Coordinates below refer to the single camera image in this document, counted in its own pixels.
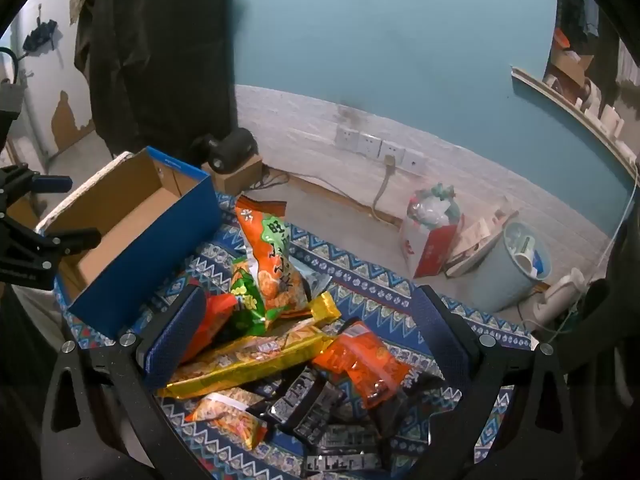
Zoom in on light blue bin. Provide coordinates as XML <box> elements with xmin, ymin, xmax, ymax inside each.
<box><xmin>462</xmin><ymin>220</ymin><xmax>554</xmax><ymax>314</ymax></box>

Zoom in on gold snack packet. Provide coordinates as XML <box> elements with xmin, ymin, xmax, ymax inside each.
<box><xmin>279</xmin><ymin>291</ymin><xmax>344</xmax><ymax>327</ymax></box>

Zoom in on red white shopping bag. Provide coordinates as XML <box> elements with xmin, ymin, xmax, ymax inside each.
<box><xmin>399</xmin><ymin>219</ymin><xmax>464</xmax><ymax>279</ymax></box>

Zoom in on clear plastic bag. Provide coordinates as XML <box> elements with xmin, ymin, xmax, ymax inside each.
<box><xmin>406</xmin><ymin>182</ymin><xmax>464</xmax><ymax>237</ymax></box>

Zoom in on black cylindrical device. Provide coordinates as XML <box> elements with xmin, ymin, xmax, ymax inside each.
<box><xmin>190</xmin><ymin>127</ymin><xmax>257</xmax><ymax>174</ymax></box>

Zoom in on dark hanging coat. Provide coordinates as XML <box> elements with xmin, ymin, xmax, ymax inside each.
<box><xmin>74</xmin><ymin>0</ymin><xmax>239</xmax><ymax>159</ymax></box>

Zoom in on wall shelf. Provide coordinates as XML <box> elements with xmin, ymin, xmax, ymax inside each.
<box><xmin>510</xmin><ymin>64</ymin><xmax>640</xmax><ymax>173</ymax></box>

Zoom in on small orange snack packet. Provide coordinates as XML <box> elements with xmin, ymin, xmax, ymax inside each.
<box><xmin>185</xmin><ymin>392</ymin><xmax>269</xmax><ymax>452</ymax></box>

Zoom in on large orange green snack bag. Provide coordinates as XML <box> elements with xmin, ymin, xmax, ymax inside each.
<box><xmin>234</xmin><ymin>194</ymin><xmax>315</xmax><ymax>327</ymax></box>

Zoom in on long yellow snack packet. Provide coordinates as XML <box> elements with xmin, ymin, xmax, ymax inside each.
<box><xmin>156</xmin><ymin>325</ymin><xmax>337</xmax><ymax>402</ymax></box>

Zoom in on blue cardboard box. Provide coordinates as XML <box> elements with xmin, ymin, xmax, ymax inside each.
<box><xmin>37</xmin><ymin>146</ymin><xmax>224</xmax><ymax>342</ymax></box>

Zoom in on blue patterned cloth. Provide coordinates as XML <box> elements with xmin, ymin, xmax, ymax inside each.
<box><xmin>35</xmin><ymin>152</ymin><xmax>535</xmax><ymax>480</ymax></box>

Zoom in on wooden scrap pieces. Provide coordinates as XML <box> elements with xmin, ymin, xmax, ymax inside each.
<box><xmin>446</xmin><ymin>209</ymin><xmax>522</xmax><ymax>277</ymax></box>

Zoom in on brown cardboard box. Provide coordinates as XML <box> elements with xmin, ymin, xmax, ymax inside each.
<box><xmin>549</xmin><ymin>46</ymin><xmax>595</xmax><ymax>87</ymax></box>

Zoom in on white plastic bottle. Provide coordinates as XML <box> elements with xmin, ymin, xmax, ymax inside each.
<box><xmin>529</xmin><ymin>267</ymin><xmax>587</xmax><ymax>332</ymax></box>

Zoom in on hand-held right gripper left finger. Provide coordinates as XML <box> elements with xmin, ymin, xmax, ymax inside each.
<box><xmin>41</xmin><ymin>284</ymin><xmax>211</xmax><ymax>480</ymax></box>

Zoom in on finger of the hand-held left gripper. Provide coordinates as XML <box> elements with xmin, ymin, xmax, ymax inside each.
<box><xmin>0</xmin><ymin>164</ymin><xmax>74</xmax><ymax>213</ymax></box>
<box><xmin>0</xmin><ymin>217</ymin><xmax>102</xmax><ymax>292</ymax></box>

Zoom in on silver plastic packet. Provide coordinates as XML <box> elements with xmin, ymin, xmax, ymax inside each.
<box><xmin>289</xmin><ymin>257</ymin><xmax>332</xmax><ymax>302</ymax></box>

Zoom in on black snack packet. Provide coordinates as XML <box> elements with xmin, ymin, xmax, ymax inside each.
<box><xmin>301</xmin><ymin>452</ymin><xmax>384</xmax><ymax>479</ymax></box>
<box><xmin>372</xmin><ymin>374</ymin><xmax>448</xmax><ymax>443</ymax></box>
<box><xmin>292</xmin><ymin>382</ymin><xmax>348</xmax><ymax>443</ymax></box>
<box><xmin>261</xmin><ymin>366</ymin><xmax>326</xmax><ymax>426</ymax></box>
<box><xmin>319</xmin><ymin>424</ymin><xmax>382</xmax><ymax>455</ymax></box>

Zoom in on beige plug cable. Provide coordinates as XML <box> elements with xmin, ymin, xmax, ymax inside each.
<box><xmin>371</xmin><ymin>155</ymin><xmax>399</xmax><ymax>217</ymax></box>

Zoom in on small cardboard box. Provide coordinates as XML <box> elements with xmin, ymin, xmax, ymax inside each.
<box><xmin>201</xmin><ymin>152</ymin><xmax>266</xmax><ymax>196</ymax></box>

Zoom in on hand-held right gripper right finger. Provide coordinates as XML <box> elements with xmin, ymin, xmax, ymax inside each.
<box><xmin>400</xmin><ymin>284</ymin><xmax>585</xmax><ymax>480</ymax></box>

